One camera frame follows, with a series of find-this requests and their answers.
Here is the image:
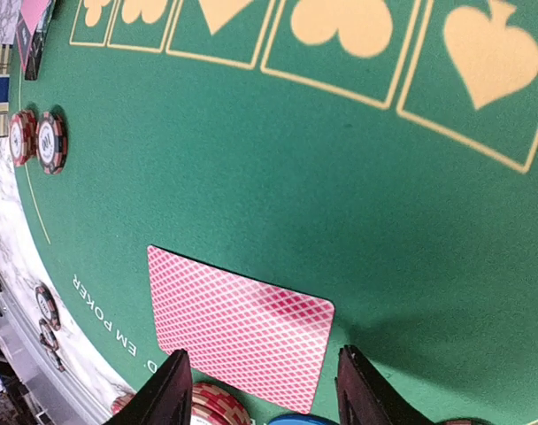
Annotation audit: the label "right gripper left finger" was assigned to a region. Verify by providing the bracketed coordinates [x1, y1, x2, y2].
[105, 350, 193, 425]

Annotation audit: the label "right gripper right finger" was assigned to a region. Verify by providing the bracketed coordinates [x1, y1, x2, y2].
[335, 345, 433, 424]

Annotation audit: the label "small orange chip pile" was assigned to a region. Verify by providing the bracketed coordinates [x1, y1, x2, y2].
[9, 110, 37, 166]
[190, 382, 252, 425]

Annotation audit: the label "orange red chip stack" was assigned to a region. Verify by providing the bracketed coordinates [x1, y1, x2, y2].
[111, 393, 135, 415]

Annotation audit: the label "blue small blind button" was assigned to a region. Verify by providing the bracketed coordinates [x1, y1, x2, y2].
[267, 413, 333, 425]

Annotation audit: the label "dark brown chip stack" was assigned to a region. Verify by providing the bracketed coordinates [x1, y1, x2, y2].
[35, 284, 61, 331]

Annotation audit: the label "dark chips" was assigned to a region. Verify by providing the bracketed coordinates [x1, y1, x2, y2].
[36, 112, 68, 175]

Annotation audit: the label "triangular all-in button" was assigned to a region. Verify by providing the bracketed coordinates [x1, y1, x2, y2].
[16, 7, 53, 81]

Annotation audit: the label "dealt red-backed cards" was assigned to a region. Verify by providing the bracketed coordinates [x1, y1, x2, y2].
[20, 0, 51, 32]

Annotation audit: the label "fallen dark chip on table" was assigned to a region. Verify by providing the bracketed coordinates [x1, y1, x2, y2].
[39, 318, 59, 352]

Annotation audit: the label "round green poker mat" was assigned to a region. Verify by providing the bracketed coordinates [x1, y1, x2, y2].
[11, 1, 538, 424]

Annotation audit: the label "playing card box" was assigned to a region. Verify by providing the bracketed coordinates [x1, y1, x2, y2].
[0, 43, 12, 138]

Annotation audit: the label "front aluminium rail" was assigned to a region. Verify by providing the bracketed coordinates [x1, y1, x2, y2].
[0, 275, 111, 424]

